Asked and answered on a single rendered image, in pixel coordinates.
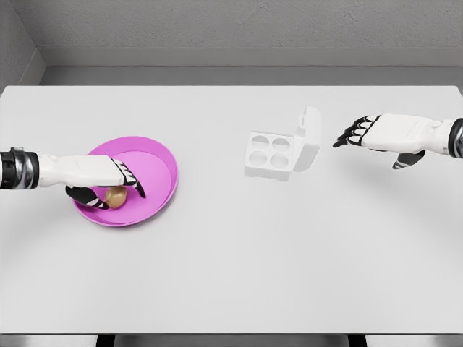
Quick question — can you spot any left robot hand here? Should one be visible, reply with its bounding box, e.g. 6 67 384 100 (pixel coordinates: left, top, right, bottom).
60 154 147 211

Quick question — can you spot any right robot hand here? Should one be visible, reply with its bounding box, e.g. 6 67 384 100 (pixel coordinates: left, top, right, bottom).
332 113 438 170

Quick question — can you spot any brown egg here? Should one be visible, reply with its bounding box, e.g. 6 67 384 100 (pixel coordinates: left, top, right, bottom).
105 186 129 210

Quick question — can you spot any white egg box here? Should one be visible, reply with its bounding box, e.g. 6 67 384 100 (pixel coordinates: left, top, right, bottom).
243 105 323 183

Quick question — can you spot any pink round plate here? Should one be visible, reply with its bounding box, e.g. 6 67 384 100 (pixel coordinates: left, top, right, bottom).
72 135 179 228

